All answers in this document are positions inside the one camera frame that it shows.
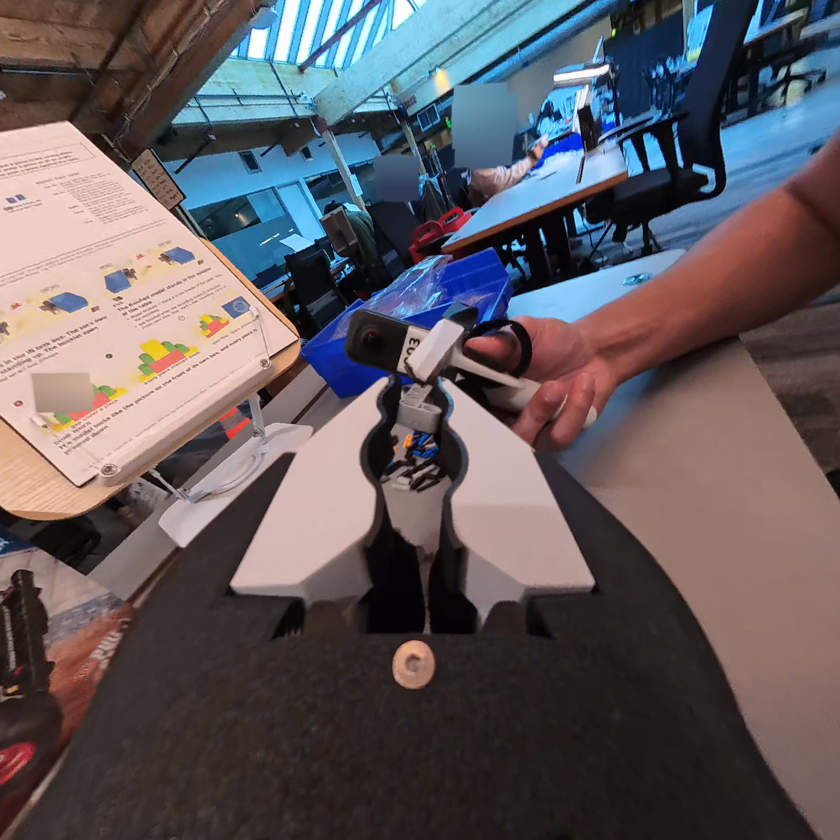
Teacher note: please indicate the white desk with wooden edge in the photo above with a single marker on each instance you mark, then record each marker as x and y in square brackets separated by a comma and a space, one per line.
[537, 189]

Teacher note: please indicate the person's right hand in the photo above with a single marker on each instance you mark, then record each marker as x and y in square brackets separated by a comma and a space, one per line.
[569, 367]

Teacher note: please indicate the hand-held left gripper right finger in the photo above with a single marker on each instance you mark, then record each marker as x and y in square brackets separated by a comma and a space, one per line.
[517, 524]

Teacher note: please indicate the red plastic crate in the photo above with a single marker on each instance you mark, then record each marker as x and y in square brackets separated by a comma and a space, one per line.
[432, 236]

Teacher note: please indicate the black office chair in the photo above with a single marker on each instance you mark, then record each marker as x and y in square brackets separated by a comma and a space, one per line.
[695, 97]
[313, 288]

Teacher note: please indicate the person's right forearm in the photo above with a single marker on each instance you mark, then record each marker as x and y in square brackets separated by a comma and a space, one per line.
[721, 275]

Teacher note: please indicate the lego set box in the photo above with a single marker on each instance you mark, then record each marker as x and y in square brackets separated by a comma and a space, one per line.
[39, 656]

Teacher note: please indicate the clear plastic bag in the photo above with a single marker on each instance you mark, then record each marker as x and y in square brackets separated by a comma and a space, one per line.
[412, 281]

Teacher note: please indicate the grey lego beam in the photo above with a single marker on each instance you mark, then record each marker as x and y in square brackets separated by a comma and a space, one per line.
[414, 409]

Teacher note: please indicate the printed instruction sheet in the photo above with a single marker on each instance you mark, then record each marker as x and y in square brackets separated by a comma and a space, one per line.
[129, 229]

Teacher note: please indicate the blue storage bin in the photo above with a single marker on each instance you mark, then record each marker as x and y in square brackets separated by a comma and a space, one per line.
[340, 367]

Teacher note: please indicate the pile of small lego pieces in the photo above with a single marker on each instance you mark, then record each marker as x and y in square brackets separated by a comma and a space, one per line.
[420, 468]

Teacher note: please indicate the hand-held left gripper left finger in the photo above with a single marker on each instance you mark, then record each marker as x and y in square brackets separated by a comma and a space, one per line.
[308, 524]

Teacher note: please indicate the desk lamp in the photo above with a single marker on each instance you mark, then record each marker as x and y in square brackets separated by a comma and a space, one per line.
[584, 72]

